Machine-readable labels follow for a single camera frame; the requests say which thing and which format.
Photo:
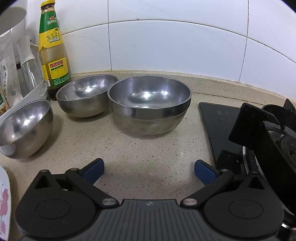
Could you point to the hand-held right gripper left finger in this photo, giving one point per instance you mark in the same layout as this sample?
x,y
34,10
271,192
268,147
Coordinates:
x,y
92,170

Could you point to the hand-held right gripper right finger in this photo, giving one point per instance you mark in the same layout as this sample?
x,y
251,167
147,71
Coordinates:
x,y
204,170

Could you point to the large stainless steel bowl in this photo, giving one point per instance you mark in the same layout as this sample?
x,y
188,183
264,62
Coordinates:
x,y
148,97
148,128

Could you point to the medium stainless steel bowl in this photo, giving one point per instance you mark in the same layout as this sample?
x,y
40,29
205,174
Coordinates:
x,y
87,92

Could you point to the small stainless steel bowl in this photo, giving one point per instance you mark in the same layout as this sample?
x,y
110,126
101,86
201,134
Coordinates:
x,y
25,125

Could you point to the black glass gas stove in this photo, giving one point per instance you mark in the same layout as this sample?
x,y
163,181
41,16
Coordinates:
x,y
219,125

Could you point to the black stove pan support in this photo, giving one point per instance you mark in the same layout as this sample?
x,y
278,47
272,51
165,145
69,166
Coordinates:
x,y
254,129

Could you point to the gas stove burner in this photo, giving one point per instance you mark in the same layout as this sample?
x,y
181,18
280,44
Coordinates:
x,y
289,148

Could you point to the white floral plate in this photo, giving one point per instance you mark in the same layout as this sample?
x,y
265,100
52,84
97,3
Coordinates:
x,y
4,204

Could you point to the white tiered condiment rack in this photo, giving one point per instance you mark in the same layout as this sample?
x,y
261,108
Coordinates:
x,y
34,90

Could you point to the yellow-capped sauce bottle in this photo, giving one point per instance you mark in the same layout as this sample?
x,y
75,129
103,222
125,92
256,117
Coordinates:
x,y
52,60

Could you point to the clear oil spray bottle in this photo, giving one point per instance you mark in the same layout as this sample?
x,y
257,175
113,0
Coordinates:
x,y
30,69

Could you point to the printed clear plastic bag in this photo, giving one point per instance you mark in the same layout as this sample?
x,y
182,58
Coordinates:
x,y
5,81

